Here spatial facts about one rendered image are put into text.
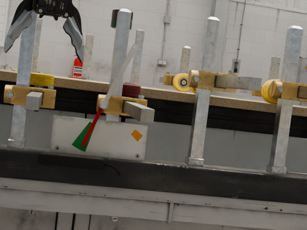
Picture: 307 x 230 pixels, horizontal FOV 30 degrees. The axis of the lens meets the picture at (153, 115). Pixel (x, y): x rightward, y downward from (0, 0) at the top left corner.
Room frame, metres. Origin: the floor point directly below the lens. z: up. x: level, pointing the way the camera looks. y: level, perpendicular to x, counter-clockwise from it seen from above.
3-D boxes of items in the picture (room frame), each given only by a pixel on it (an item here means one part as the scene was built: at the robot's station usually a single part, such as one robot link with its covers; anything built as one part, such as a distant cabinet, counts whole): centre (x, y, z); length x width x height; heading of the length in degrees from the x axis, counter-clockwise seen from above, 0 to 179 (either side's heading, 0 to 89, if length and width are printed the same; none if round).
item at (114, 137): (1.56, 0.14, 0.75); 0.26 x 0.01 x 0.10; 100
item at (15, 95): (1.55, 0.34, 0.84); 0.13 x 0.06 x 0.05; 100
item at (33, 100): (1.46, 0.30, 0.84); 0.43 x 0.03 x 0.04; 10
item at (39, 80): (1.66, 0.34, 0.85); 0.08 x 0.08 x 0.11
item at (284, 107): (1.68, -0.38, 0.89); 0.03 x 0.03 x 0.48; 10
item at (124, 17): (1.59, 0.11, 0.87); 0.03 x 0.03 x 0.48; 10
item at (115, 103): (1.60, 0.09, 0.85); 0.13 x 0.06 x 0.05; 100
